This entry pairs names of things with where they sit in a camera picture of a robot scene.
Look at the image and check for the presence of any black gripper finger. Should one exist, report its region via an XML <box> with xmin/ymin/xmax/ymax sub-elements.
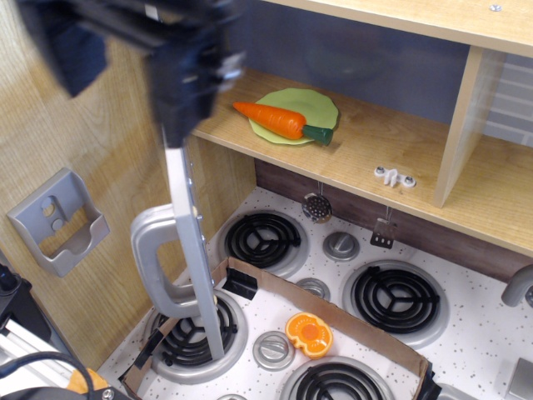
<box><xmin>149</xmin><ymin>42</ymin><xmax>218</xmax><ymax>148</ymax></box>
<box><xmin>25</xmin><ymin>16</ymin><xmax>107</xmax><ymax>98</ymax></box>

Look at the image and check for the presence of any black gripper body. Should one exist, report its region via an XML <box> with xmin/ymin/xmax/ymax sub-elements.
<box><xmin>16</xmin><ymin>1</ymin><xmax>244</xmax><ymax>85</ymax></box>

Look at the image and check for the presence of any grey toy microwave door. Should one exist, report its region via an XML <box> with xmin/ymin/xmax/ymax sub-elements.
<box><xmin>131</xmin><ymin>134</ymin><xmax>225</xmax><ymax>360</ymax></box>

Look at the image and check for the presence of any orange toy carrot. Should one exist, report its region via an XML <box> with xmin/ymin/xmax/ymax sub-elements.
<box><xmin>232</xmin><ymin>102</ymin><xmax>333</xmax><ymax>145</ymax></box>

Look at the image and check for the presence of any light green plate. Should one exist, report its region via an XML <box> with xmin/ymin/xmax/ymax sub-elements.
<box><xmin>249</xmin><ymin>88</ymin><xmax>340</xmax><ymax>146</ymax></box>

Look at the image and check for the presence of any back left stove burner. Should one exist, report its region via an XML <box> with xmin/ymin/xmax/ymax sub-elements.
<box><xmin>216</xmin><ymin>210</ymin><xmax>310</xmax><ymax>278</ymax></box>

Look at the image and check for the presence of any stove burner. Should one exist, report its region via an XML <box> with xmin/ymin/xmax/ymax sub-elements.
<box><xmin>216</xmin><ymin>210</ymin><xmax>310</xmax><ymax>278</ymax></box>
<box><xmin>341</xmin><ymin>259</ymin><xmax>451</xmax><ymax>350</ymax></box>
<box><xmin>152</xmin><ymin>290</ymin><xmax>248</xmax><ymax>385</ymax></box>
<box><xmin>279</xmin><ymin>356</ymin><xmax>395</xmax><ymax>400</ymax></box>

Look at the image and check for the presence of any hanging toy strainer spoon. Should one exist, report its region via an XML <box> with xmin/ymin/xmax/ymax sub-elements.
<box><xmin>301</xmin><ymin>182</ymin><xmax>332</xmax><ymax>224</ymax></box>

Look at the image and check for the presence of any brown cardboard barrier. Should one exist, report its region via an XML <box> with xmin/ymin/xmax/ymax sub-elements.
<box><xmin>119</xmin><ymin>257</ymin><xmax>441</xmax><ymax>399</ymax></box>

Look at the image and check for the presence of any grey back stove knob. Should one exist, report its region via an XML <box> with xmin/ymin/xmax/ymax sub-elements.
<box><xmin>322</xmin><ymin>232</ymin><xmax>361</xmax><ymax>262</ymax></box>

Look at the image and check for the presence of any grey stove knob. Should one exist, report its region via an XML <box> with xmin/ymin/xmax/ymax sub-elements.
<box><xmin>252</xmin><ymin>331</ymin><xmax>295</xmax><ymax>372</ymax></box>
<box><xmin>322</xmin><ymin>232</ymin><xmax>361</xmax><ymax>262</ymax></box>
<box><xmin>296</xmin><ymin>277</ymin><xmax>331</xmax><ymax>301</ymax></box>

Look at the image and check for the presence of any white door latch clip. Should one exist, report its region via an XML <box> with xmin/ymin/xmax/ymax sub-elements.
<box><xmin>374</xmin><ymin>166</ymin><xmax>416</xmax><ymax>188</ymax></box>

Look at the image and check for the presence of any grey middle stove knob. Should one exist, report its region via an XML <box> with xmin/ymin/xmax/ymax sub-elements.
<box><xmin>296</xmin><ymin>277</ymin><xmax>331</xmax><ymax>301</ymax></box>

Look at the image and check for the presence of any hanging toy spatula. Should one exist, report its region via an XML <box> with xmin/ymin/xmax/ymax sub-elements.
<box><xmin>370</xmin><ymin>207</ymin><xmax>397</xmax><ymax>249</ymax></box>

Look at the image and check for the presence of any black device at left edge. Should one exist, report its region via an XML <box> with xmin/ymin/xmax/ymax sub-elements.
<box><xmin>1</xmin><ymin>264</ymin><xmax>52</xmax><ymax>342</ymax></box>

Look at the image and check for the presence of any front left stove burner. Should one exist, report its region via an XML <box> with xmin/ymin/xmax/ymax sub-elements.
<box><xmin>152</xmin><ymin>290</ymin><xmax>248</xmax><ymax>385</ymax></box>

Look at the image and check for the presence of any orange toy fruit half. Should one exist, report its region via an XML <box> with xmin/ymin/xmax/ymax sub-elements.
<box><xmin>285</xmin><ymin>312</ymin><xmax>334</xmax><ymax>360</ymax></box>

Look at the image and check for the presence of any grey front stove knob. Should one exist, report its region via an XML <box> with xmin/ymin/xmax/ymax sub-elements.
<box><xmin>252</xmin><ymin>331</ymin><xmax>295</xmax><ymax>372</ymax></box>

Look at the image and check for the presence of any back right stove burner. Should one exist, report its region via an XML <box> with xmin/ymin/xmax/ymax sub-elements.
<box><xmin>341</xmin><ymin>259</ymin><xmax>451</xmax><ymax>350</ymax></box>

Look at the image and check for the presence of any front right stove burner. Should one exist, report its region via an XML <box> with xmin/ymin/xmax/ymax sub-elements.
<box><xmin>279</xmin><ymin>356</ymin><xmax>395</xmax><ymax>400</ymax></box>

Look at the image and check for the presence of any grey toy faucet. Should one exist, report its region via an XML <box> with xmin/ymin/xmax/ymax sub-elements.
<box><xmin>501</xmin><ymin>264</ymin><xmax>533</xmax><ymax>308</ymax></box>

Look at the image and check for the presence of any grey sink basin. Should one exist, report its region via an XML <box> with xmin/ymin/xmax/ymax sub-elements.
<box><xmin>505</xmin><ymin>358</ymin><xmax>533</xmax><ymax>400</ymax></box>

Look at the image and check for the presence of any black braided cable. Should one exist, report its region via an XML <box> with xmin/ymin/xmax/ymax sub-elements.
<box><xmin>0</xmin><ymin>351</ymin><xmax>95</xmax><ymax>395</ymax></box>

